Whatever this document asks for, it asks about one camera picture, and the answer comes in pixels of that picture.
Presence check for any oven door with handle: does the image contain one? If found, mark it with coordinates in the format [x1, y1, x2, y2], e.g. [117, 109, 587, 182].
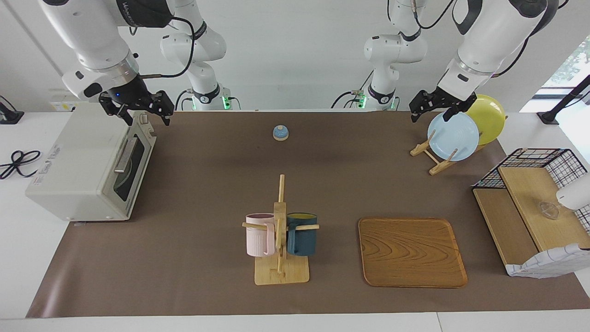
[102, 121, 157, 221]

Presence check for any cream toaster oven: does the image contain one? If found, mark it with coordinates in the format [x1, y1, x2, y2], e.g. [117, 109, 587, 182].
[25, 108, 157, 223]

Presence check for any light blue plate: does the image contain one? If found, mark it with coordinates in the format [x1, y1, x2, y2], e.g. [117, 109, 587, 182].
[427, 112, 480, 162]

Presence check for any yellow plate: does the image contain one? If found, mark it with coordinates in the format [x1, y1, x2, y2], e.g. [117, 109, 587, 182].
[463, 95, 506, 146]

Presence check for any wooden plate rack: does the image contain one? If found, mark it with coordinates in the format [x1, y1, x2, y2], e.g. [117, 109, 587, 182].
[410, 115, 508, 176]

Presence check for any white power box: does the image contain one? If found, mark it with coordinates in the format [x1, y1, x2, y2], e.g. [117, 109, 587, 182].
[48, 90, 100, 113]

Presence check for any black angled stand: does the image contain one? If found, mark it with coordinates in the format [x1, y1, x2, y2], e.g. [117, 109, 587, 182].
[537, 74, 590, 125]

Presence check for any wooden serving tray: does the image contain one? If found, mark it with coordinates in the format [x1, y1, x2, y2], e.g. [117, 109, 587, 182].
[358, 217, 468, 289]

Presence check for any small clear glass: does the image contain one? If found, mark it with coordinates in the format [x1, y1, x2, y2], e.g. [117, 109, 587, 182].
[537, 201, 561, 220]

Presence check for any brown table mat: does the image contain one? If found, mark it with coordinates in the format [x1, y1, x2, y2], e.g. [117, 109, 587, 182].
[25, 111, 590, 319]

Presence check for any white rounded cylinder object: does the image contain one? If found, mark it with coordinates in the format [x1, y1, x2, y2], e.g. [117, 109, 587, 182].
[555, 173, 590, 211]

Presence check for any pink mug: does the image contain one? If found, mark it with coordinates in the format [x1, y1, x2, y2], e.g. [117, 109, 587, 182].
[245, 213, 277, 257]

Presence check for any dark teal mug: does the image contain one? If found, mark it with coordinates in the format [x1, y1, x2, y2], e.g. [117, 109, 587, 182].
[286, 212, 319, 256]

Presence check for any white checked cloth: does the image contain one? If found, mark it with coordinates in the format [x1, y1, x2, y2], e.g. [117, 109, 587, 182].
[505, 243, 590, 279]

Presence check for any wooden mug rack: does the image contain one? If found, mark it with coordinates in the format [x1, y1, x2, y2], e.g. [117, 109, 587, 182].
[242, 174, 320, 285]

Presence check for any black base cable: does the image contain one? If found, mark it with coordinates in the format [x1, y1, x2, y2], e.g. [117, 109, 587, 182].
[174, 90, 194, 111]
[331, 69, 375, 110]

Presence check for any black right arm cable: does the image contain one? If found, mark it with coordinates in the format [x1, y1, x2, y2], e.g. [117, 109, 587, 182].
[138, 16, 196, 79]

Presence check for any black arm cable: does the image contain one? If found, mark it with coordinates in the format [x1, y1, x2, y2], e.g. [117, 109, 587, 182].
[493, 35, 531, 78]
[138, 16, 196, 79]

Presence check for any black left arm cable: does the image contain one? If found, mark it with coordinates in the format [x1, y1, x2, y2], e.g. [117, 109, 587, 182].
[493, 35, 531, 78]

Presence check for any black wire wooden shelf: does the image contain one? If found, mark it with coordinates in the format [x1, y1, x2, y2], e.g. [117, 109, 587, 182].
[471, 148, 590, 277]

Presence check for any black looped cable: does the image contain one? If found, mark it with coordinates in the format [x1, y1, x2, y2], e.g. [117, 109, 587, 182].
[0, 150, 42, 180]

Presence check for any black clamp mount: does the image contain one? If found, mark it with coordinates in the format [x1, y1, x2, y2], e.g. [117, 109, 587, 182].
[0, 95, 24, 125]

